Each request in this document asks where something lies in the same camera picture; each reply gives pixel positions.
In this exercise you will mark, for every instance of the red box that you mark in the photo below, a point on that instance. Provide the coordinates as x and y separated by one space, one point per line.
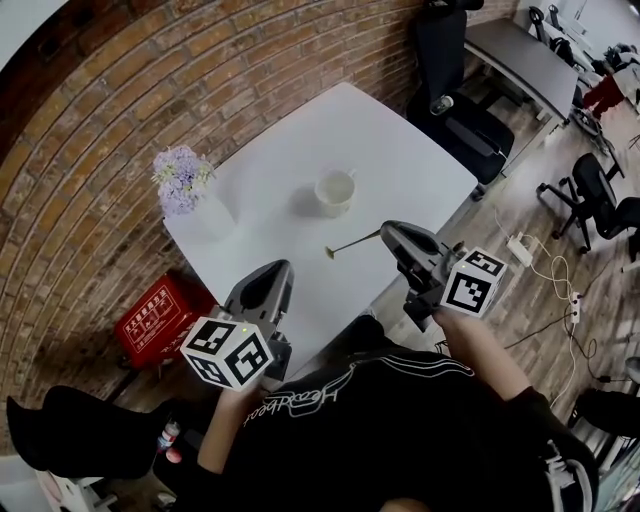
160 325

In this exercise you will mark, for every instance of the person's black printed shirt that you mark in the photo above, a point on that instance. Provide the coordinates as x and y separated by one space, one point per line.
400 430

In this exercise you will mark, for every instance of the green spoon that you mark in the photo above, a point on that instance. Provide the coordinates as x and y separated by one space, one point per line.
350 245

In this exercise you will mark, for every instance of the person's black striped shorts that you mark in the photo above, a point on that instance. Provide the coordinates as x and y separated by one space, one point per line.
565 475

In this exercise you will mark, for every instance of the plastic bottle with red label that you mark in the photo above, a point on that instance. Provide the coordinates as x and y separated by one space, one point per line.
169 437

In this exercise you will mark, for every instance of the white cup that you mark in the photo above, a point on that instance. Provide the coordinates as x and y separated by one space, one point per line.
335 202

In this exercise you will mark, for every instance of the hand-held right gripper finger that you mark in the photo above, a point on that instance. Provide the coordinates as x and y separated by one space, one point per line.
407 255
412 232

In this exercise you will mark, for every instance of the person's left forearm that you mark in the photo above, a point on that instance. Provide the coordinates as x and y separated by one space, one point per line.
222 430

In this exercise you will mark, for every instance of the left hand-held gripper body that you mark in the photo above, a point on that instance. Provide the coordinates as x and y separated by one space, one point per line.
227 352

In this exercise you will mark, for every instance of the black bag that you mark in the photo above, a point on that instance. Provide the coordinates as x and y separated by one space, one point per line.
80 435

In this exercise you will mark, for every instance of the small white device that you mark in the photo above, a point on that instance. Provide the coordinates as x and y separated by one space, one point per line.
442 104

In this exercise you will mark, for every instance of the small pink object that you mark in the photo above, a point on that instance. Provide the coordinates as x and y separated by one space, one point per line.
173 456

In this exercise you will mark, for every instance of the person's bare knee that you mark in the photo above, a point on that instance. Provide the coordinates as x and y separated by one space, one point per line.
415 505

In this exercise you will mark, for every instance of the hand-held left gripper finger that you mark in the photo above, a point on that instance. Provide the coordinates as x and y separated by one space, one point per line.
260 290
285 295

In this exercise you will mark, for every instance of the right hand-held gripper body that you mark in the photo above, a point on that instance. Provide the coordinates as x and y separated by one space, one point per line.
470 290

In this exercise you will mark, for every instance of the grey desk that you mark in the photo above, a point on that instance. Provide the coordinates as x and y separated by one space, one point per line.
525 65

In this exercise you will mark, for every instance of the black wheeled office chair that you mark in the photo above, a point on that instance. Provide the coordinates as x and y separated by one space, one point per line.
595 195

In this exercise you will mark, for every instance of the purple flower bouquet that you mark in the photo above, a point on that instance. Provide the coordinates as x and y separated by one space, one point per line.
180 180

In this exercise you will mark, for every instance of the white power adapter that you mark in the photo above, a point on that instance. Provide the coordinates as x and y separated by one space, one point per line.
520 248

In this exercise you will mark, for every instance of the black high-back office chair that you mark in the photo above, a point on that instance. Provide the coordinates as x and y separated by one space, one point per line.
460 135

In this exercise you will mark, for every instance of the person's right forearm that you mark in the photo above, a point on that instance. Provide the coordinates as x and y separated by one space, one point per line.
475 350

